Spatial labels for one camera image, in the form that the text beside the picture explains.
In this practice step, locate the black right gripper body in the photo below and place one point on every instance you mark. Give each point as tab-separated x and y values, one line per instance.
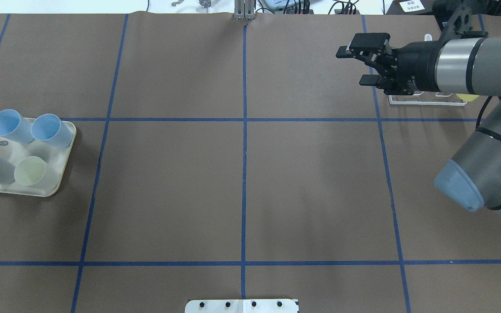
416	66

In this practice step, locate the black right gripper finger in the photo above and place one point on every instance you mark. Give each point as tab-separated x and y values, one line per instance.
365	45
371	80

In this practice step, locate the yellow plastic cup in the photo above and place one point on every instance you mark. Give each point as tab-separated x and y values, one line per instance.
467	97

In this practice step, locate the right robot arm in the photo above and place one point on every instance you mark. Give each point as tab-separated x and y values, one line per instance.
462	64

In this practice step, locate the blue plastic cup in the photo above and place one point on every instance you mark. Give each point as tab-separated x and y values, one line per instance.
14	127
51	130

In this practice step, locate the pale green plastic cup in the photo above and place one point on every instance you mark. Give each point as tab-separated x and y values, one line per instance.
36	173

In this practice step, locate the white mounting plate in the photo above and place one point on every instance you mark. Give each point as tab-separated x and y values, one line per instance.
243	306

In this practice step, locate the cream plastic tray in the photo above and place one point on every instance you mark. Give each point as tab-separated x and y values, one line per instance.
57	158

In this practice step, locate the white wire cup rack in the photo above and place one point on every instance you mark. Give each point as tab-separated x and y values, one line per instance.
424	98

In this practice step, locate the aluminium frame post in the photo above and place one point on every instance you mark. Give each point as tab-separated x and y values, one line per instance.
244	9

